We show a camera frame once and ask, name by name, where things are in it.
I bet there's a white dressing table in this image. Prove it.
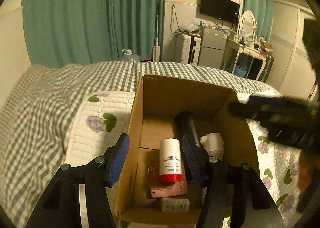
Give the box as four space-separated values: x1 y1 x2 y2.
221 38 267 81

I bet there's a silver mini fridge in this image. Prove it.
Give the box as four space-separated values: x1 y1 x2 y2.
198 27 227 69

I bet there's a black wall television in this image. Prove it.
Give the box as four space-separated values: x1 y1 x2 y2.
200 0 240 25

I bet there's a white plug adapter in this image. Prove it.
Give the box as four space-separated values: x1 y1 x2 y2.
160 197 190 213

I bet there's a white red bottle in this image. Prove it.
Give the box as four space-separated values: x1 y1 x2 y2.
159 138 182 183

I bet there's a narrow green curtain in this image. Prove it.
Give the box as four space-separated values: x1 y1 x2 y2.
244 0 274 41

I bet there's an oval vanity mirror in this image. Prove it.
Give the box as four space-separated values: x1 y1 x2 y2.
237 10 257 37

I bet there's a red patterned box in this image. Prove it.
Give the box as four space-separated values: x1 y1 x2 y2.
148 161 188 198

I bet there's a white floral quilted mat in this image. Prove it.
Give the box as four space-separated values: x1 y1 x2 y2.
65 91 300 227

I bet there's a clear water jug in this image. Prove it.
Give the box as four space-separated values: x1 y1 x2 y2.
119 49 141 63

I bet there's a blue plastic basket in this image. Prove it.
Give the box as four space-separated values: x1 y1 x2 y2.
234 62 247 77

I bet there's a white mop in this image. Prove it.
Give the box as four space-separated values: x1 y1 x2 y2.
153 0 160 62

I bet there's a large green curtain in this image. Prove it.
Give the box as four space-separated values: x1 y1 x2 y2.
22 0 163 68

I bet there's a black power adapter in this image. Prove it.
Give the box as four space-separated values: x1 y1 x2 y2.
174 111 202 147

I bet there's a black hanging cable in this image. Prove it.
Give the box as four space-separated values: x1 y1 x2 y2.
170 4 185 36

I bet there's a white louvered wardrobe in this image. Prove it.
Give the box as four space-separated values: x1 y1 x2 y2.
266 0 316 100

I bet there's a white suitcase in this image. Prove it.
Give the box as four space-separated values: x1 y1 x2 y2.
174 34 201 65

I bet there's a brown cardboard box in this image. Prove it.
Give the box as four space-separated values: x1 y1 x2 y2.
116 74 259 225

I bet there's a person right hand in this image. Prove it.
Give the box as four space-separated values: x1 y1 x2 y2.
298 151 319 192

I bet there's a green checkered bed cover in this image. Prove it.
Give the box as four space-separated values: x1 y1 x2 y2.
1 61 276 227

